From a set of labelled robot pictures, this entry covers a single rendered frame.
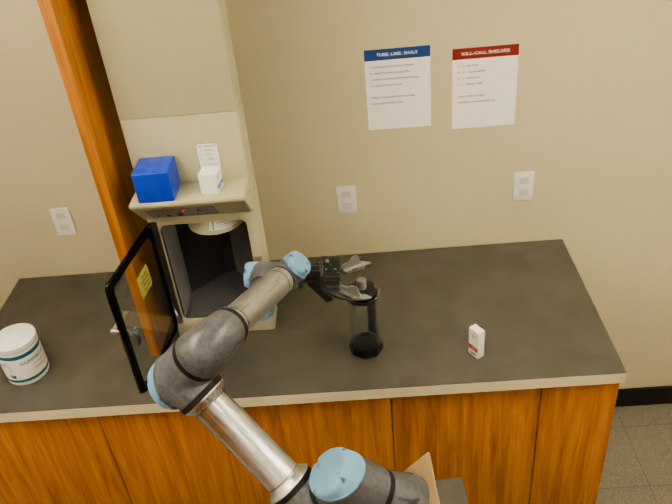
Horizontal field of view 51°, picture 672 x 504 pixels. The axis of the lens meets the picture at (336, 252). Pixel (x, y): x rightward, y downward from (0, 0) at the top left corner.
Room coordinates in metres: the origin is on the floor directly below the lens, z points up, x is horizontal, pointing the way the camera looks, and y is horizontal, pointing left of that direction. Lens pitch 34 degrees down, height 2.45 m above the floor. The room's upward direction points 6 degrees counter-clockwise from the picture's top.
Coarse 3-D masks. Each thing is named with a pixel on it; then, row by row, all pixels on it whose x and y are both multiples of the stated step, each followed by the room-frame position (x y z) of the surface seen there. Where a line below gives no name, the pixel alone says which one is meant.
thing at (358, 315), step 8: (376, 296) 1.63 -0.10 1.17; (352, 304) 1.62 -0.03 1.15; (376, 304) 1.63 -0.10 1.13; (352, 312) 1.63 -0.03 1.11; (360, 312) 1.61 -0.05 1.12; (368, 312) 1.61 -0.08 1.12; (376, 312) 1.63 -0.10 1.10; (352, 320) 1.63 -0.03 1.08; (360, 320) 1.61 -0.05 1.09; (368, 320) 1.61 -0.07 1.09; (376, 320) 1.63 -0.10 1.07; (352, 328) 1.63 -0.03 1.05; (360, 328) 1.62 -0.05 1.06; (368, 328) 1.61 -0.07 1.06; (376, 328) 1.63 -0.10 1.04; (352, 336) 1.64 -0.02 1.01; (360, 336) 1.62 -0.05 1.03; (368, 336) 1.61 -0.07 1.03; (376, 336) 1.62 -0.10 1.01; (352, 344) 1.64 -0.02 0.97; (360, 344) 1.62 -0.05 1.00; (368, 344) 1.61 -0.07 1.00; (376, 344) 1.62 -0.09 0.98
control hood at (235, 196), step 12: (228, 180) 1.79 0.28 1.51; (240, 180) 1.78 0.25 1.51; (180, 192) 1.74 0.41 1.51; (192, 192) 1.74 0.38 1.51; (228, 192) 1.72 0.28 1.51; (240, 192) 1.71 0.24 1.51; (132, 204) 1.70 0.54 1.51; (144, 204) 1.70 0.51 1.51; (156, 204) 1.70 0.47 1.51; (168, 204) 1.69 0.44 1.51; (180, 204) 1.69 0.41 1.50; (192, 204) 1.69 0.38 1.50; (204, 204) 1.69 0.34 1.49; (216, 204) 1.70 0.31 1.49; (228, 204) 1.70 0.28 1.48; (240, 204) 1.71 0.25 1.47; (252, 204) 1.78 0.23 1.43; (144, 216) 1.76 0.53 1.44; (180, 216) 1.78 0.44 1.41
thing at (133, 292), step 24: (120, 264) 1.60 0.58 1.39; (144, 264) 1.70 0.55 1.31; (120, 288) 1.55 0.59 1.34; (144, 288) 1.67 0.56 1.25; (144, 312) 1.63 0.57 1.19; (168, 312) 1.76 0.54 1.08; (120, 336) 1.50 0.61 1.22; (144, 336) 1.59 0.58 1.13; (168, 336) 1.72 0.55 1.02; (144, 360) 1.56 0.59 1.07
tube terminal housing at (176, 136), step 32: (128, 128) 1.81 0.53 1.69; (160, 128) 1.81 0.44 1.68; (192, 128) 1.80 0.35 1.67; (224, 128) 1.80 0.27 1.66; (192, 160) 1.80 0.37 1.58; (224, 160) 1.80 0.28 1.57; (256, 192) 1.88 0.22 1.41; (160, 224) 1.81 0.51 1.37; (256, 224) 1.79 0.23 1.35; (256, 256) 1.80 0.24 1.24; (192, 320) 1.81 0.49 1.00
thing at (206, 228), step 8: (192, 224) 1.86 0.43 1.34; (200, 224) 1.84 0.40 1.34; (208, 224) 1.83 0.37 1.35; (216, 224) 1.83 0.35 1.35; (224, 224) 1.83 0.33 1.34; (232, 224) 1.84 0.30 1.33; (200, 232) 1.83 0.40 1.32; (208, 232) 1.82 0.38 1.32; (216, 232) 1.82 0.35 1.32; (224, 232) 1.82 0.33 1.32
